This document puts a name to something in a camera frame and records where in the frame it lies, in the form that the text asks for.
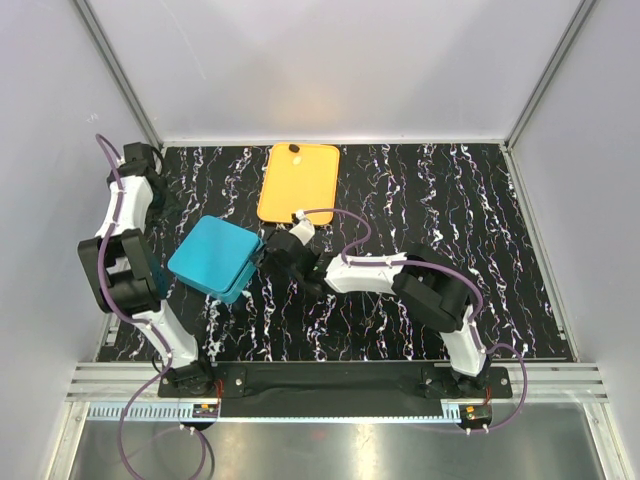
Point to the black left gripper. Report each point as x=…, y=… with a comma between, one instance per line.
x=155, y=213

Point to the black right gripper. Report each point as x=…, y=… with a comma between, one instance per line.
x=267, y=260

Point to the blue tin lid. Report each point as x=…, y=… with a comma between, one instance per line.
x=213, y=244

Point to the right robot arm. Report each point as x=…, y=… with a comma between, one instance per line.
x=434, y=292

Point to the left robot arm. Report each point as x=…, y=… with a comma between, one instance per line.
x=126, y=278

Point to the blue chocolate tin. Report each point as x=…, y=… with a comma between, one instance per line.
x=227, y=285

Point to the yellow tray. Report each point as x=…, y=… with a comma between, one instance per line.
x=311, y=185

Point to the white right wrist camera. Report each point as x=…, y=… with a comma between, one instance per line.
x=303, y=229

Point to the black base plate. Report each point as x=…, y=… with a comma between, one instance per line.
x=332, y=392

